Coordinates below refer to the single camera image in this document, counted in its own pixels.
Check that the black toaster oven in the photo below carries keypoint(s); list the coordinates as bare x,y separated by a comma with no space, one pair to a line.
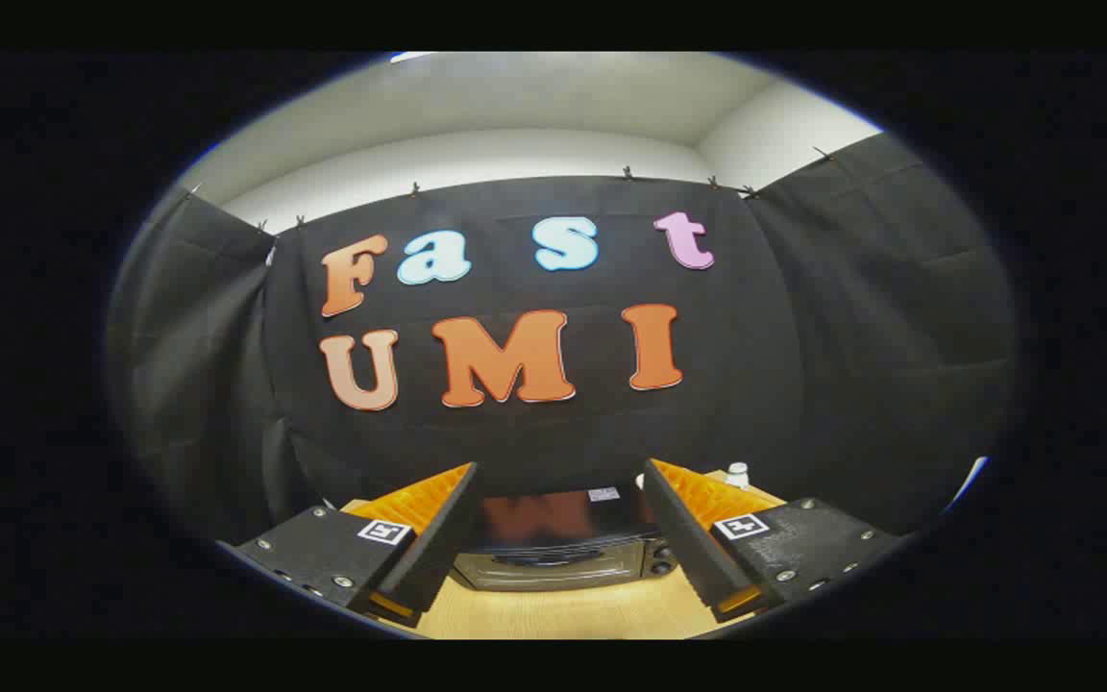
553,567

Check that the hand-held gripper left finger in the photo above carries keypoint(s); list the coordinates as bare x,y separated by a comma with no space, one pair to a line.
443,543

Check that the white bottle green label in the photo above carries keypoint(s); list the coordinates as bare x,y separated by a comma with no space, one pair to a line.
737,474

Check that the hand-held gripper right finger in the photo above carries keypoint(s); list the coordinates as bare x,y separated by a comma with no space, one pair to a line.
678,538

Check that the black backdrop cloth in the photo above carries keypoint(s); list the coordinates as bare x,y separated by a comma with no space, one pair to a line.
755,365

